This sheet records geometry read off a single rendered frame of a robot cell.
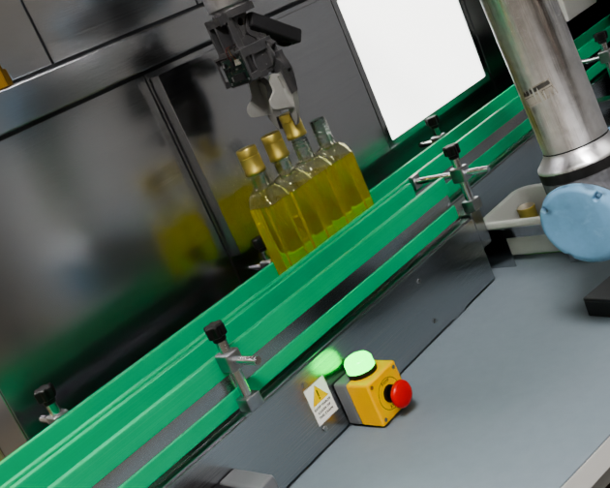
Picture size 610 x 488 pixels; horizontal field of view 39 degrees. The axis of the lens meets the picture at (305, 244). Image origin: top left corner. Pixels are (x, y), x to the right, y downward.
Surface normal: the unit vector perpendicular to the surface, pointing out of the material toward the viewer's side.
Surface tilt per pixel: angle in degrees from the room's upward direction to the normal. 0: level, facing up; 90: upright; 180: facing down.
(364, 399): 90
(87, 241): 90
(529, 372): 0
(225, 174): 90
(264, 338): 90
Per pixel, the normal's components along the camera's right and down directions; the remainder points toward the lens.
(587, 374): -0.39, -0.88
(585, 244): -0.56, 0.54
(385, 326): 0.68, -0.08
